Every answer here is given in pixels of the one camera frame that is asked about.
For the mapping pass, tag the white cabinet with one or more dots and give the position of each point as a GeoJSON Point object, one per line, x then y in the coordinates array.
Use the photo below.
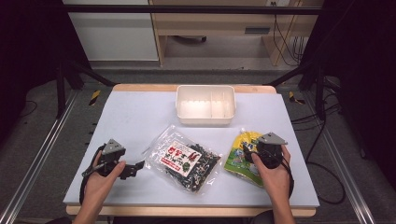
{"type": "Point", "coordinates": [113, 34]}

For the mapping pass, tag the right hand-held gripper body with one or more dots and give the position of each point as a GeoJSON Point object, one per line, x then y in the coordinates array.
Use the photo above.
{"type": "Point", "coordinates": [270, 154]}

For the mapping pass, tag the clear bag of dried seaweed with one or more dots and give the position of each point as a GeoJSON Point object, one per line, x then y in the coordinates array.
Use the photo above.
{"type": "Point", "coordinates": [183, 160]}

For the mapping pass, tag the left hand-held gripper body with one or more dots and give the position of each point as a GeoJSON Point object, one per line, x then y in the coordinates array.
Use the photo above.
{"type": "Point", "coordinates": [110, 155]}

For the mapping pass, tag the light wooden desk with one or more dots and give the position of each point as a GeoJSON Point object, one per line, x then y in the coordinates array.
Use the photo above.
{"type": "Point", "coordinates": [218, 25]}

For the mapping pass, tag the yellow black floor tape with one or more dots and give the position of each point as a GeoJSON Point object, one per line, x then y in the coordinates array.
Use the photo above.
{"type": "Point", "coordinates": [292, 97]}
{"type": "Point", "coordinates": [95, 97]}

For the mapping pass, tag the black metal stand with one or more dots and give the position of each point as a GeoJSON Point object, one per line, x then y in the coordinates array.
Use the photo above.
{"type": "Point", "coordinates": [319, 90]}
{"type": "Point", "coordinates": [61, 90]}

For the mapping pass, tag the person's left hand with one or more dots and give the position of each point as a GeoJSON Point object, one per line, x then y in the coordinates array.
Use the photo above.
{"type": "Point", "coordinates": [99, 186]}

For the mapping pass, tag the aluminium floor rail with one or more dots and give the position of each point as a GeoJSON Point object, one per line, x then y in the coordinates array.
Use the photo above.
{"type": "Point", "coordinates": [37, 158]}
{"type": "Point", "coordinates": [339, 158]}

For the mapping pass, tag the wooden table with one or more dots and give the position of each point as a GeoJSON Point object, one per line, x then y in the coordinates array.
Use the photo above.
{"type": "Point", "coordinates": [186, 212]}

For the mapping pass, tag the black horizontal frame bar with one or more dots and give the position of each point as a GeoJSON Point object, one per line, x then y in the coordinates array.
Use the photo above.
{"type": "Point", "coordinates": [193, 9]}

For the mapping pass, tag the person's right hand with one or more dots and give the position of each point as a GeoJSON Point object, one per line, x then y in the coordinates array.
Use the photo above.
{"type": "Point", "coordinates": [275, 182]}

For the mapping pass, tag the yellow green snack bag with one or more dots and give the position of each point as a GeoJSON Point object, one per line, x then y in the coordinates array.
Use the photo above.
{"type": "Point", "coordinates": [241, 165]}

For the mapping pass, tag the white table mat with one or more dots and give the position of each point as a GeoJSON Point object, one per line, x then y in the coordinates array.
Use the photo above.
{"type": "Point", "coordinates": [134, 115]}

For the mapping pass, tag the white plastic bin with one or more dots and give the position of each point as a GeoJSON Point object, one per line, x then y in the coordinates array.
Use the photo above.
{"type": "Point", "coordinates": [205, 105]}

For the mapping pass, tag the black curtain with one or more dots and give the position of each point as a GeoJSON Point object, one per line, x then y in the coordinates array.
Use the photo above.
{"type": "Point", "coordinates": [364, 62]}
{"type": "Point", "coordinates": [28, 46]}

